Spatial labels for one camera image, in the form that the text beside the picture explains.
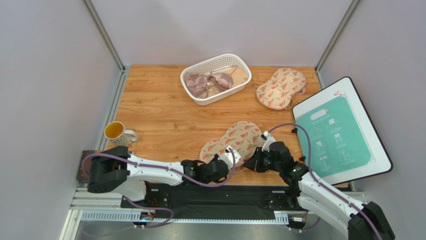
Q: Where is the floral mesh laundry bag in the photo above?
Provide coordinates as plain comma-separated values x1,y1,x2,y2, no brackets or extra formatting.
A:
255,67,307,111
199,121,264,168

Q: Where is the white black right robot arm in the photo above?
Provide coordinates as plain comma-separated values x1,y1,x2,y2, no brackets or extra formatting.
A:
243,141,396,240

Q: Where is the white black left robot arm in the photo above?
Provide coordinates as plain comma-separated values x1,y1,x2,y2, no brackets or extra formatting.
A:
81,146,241,202

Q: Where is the pink satin bra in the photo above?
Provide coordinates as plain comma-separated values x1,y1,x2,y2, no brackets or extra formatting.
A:
184,72,231,98

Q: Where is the beige bra in basket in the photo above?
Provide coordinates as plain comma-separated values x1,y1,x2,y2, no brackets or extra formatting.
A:
222,66,248,89

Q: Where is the white perforated plastic basket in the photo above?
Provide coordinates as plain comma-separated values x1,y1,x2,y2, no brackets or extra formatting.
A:
180,53,252,106

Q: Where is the white folding board base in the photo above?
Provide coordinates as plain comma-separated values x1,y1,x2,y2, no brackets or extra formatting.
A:
291,76,394,185

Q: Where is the floral mug yellow inside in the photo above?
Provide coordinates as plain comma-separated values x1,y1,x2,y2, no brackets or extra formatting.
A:
104,121,139,147

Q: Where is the dark patterned coaster book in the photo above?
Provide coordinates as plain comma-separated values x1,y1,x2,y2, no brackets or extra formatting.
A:
75,149,96,183

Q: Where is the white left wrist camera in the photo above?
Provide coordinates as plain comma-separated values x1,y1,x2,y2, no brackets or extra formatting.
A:
219,146,243,170

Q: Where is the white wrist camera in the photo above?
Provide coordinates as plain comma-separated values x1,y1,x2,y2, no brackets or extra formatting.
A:
219,146,243,170
261,131,276,152

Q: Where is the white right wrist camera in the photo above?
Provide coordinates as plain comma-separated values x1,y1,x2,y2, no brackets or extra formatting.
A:
261,131,276,152

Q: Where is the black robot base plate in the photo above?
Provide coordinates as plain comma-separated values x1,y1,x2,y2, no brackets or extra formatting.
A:
135,183,307,220

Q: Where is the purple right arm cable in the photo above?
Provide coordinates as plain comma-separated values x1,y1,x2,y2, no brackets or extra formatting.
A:
267,122,384,240

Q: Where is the white slotted cable duct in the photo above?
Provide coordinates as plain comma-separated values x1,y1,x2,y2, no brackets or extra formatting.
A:
79,209,290,225

